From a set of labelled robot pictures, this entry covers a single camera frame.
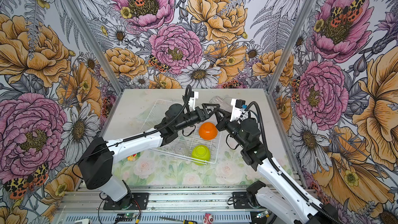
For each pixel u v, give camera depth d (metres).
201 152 0.82
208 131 0.93
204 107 0.64
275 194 0.59
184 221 0.69
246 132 0.51
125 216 0.71
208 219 0.66
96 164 0.44
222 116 0.64
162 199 0.76
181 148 0.81
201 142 0.94
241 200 0.74
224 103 0.70
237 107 0.60
